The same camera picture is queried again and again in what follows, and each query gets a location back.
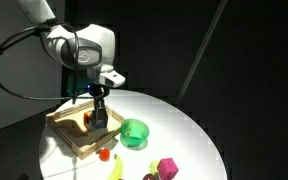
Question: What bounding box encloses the dark red round toy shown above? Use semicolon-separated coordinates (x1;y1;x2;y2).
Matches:
142;172;159;180

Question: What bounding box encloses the small green block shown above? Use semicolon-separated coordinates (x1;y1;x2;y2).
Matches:
131;129;144;141

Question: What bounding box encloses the yellow banana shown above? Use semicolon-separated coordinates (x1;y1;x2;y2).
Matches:
106;153;125;180

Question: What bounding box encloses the light wooden tray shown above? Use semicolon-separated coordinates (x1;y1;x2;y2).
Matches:
45;99;126;161

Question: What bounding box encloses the small red round toy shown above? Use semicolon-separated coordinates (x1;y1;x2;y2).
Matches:
98;147;112;163

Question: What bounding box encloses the green plastic bowl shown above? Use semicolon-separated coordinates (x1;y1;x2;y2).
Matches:
120;118;151;149

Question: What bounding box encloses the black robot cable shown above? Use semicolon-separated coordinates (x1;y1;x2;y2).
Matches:
0;21;97;105

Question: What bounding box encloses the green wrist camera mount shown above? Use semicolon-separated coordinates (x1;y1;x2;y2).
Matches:
66;70;92;97

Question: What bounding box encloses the grey diagonal pole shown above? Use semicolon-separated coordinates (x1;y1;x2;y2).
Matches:
176;0;230;104

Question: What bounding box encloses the yellow-green block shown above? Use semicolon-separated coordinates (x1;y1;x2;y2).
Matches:
149;160;162;177

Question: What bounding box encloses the colourful printed soft cube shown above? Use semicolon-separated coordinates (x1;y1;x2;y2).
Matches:
83;111;96;132

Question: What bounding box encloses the magenta cube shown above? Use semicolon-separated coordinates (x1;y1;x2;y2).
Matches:
157;157;180;180

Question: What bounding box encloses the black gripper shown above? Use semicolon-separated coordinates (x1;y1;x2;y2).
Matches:
89;83;111;130

